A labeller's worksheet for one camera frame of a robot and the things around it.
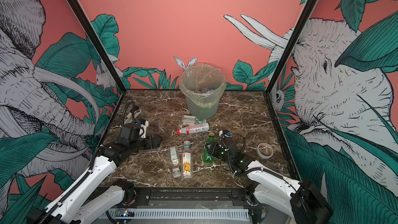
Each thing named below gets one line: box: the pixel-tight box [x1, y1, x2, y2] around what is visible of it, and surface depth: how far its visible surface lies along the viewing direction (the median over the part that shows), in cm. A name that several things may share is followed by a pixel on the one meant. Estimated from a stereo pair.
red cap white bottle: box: [176, 122, 210, 135], surface depth 96 cm
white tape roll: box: [256, 142, 274, 160], surface depth 92 cm
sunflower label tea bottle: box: [181, 140, 193, 179], surface depth 81 cm
